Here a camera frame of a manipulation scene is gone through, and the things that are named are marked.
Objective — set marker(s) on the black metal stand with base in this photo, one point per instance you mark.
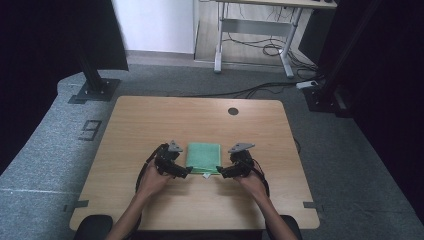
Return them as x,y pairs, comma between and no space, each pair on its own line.
321,98
96,87

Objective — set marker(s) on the person's right hand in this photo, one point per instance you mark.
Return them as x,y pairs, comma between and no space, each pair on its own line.
254,186

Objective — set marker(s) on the white metal-legged desk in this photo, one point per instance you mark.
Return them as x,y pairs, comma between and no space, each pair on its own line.
256,27

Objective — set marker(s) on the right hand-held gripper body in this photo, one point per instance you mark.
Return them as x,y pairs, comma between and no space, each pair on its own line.
243,163

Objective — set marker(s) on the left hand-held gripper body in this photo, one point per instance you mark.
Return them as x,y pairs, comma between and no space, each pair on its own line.
165,160

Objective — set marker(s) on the green cloth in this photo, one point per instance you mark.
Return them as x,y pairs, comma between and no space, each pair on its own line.
204,158

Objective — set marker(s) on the white power strip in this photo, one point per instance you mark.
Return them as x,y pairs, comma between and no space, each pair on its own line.
306,84

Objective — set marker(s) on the black curtain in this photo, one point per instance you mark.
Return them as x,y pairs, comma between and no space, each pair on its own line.
393,83
40,50

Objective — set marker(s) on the black round table grommet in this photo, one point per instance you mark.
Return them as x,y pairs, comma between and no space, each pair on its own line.
233,111

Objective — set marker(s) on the grey tape strip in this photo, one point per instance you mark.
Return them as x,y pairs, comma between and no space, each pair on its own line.
80,204
311,205

